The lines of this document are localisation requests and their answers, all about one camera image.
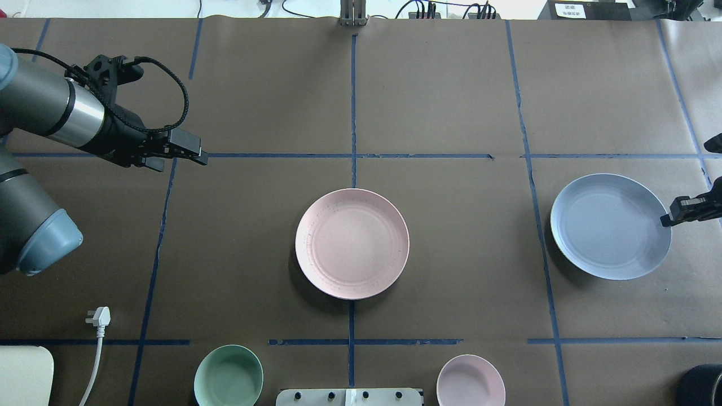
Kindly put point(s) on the aluminium frame post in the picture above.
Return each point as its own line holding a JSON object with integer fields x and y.
{"x": 353, "y": 13}

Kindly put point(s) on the dark blue cooking pot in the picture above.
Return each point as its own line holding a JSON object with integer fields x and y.
{"x": 700, "y": 386}

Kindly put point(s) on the light blue plate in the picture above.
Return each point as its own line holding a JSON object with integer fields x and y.
{"x": 609, "y": 226}

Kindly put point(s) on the green plastic bowl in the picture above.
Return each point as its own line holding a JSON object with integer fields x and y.
{"x": 229, "y": 375}

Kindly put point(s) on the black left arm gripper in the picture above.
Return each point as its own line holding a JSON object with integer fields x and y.
{"x": 119, "y": 140}

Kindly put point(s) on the pink plate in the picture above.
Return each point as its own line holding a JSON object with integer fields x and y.
{"x": 352, "y": 244}

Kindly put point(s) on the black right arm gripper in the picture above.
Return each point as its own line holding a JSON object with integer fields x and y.
{"x": 695, "y": 207}

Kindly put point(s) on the black box with label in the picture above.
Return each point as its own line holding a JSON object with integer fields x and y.
{"x": 585, "y": 10}

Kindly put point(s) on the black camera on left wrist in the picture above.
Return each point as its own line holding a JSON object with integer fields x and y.
{"x": 103, "y": 75}

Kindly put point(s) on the cream white toaster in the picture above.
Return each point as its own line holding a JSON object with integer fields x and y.
{"x": 27, "y": 372}

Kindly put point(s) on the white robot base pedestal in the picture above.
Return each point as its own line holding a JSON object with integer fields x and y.
{"x": 352, "y": 396}

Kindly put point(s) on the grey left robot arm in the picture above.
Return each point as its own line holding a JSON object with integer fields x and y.
{"x": 75, "y": 107}

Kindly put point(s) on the pink plastic bowl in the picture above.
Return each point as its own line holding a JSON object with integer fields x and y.
{"x": 470, "y": 380}

